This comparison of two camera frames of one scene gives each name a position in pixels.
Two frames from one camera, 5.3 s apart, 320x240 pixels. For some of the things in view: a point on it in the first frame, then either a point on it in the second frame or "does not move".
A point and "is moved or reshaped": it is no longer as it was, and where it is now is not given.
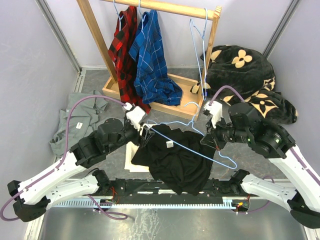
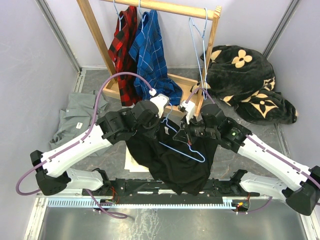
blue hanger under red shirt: (120, 18) does not move
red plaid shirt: (119, 48) does not move
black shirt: (182, 159) does not move
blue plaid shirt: (151, 81) does not move
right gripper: (208, 138) to (189, 134)
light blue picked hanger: (198, 130) is moved or reshaped
